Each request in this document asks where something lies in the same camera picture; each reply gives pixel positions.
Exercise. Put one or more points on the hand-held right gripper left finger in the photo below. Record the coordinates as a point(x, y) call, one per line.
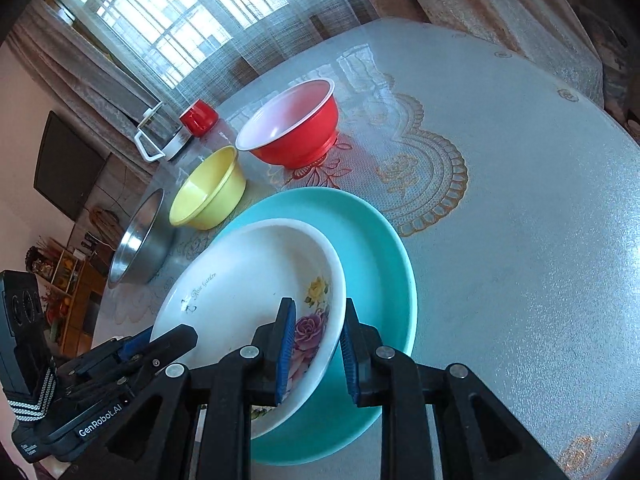
point(284, 355)

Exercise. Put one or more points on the yellow bowl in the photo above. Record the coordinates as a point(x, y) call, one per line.
point(215, 195)

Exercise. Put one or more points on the red bowl with white inside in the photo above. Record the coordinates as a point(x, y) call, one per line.
point(305, 135)

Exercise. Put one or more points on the lace tablecloth with gold embroidery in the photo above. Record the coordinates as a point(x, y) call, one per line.
point(500, 210)

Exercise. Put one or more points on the white floral bowl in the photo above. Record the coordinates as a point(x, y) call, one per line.
point(235, 290)

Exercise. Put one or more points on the wooden shelf cabinet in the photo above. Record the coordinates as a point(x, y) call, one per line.
point(75, 285)

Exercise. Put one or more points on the black flat television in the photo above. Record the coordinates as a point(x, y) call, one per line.
point(65, 165)

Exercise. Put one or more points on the teal plate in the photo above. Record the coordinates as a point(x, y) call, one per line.
point(370, 255)

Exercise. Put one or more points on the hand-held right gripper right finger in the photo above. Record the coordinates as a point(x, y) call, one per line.
point(350, 365)

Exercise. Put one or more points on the tan hanging cloth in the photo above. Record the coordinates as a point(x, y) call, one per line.
point(105, 225)

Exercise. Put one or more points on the stainless steel bowl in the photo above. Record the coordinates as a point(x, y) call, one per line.
point(145, 250)

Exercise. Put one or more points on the red cup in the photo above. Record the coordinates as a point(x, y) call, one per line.
point(200, 119)

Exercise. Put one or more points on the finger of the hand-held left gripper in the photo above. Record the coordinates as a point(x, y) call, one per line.
point(167, 347)
point(132, 347)

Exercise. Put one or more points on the window with white frame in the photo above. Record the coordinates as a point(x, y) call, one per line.
point(165, 15)

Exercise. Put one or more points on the white sheer curtain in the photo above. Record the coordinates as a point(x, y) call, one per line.
point(280, 20)

